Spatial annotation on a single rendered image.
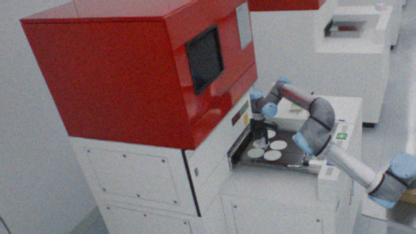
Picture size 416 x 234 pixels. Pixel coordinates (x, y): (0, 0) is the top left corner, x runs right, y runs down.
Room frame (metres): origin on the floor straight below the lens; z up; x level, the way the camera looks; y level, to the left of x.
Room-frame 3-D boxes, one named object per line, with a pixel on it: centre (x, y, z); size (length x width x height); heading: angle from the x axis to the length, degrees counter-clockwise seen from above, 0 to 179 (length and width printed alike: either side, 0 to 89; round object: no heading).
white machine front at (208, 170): (1.88, 0.18, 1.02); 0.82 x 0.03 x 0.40; 156
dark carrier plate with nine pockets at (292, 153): (1.96, -0.11, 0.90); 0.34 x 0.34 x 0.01; 66
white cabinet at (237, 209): (1.99, -0.24, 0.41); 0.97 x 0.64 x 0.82; 156
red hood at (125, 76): (2.00, 0.46, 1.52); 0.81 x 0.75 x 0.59; 156
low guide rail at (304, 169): (1.82, -0.11, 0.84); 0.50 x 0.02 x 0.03; 66
